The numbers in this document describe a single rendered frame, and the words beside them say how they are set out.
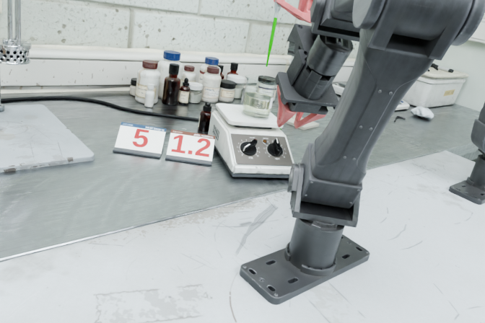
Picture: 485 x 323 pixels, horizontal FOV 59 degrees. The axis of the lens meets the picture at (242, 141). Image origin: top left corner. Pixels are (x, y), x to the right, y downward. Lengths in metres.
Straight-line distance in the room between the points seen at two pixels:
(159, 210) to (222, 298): 0.20
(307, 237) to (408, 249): 0.23
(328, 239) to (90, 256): 0.29
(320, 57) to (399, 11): 0.31
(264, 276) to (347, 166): 0.17
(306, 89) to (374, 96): 0.29
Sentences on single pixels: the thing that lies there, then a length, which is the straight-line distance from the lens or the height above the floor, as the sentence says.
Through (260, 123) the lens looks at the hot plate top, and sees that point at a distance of 0.86.
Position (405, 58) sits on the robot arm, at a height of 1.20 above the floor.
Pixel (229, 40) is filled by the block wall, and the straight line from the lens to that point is 1.49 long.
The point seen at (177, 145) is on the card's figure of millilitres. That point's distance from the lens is 0.86.
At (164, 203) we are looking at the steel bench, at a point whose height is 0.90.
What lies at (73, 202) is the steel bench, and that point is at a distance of 0.68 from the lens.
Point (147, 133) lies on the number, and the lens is 0.88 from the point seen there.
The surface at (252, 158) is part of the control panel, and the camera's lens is 0.81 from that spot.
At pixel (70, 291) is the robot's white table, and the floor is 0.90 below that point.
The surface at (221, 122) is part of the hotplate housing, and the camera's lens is 0.89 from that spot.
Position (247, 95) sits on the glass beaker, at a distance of 0.87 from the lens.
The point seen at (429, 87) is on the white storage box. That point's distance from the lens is 1.85.
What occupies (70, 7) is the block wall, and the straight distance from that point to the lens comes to 1.22.
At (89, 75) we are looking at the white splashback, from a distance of 1.22.
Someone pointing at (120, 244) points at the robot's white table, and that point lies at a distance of 0.59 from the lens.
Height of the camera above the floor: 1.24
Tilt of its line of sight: 20 degrees down
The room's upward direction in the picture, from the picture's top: 11 degrees clockwise
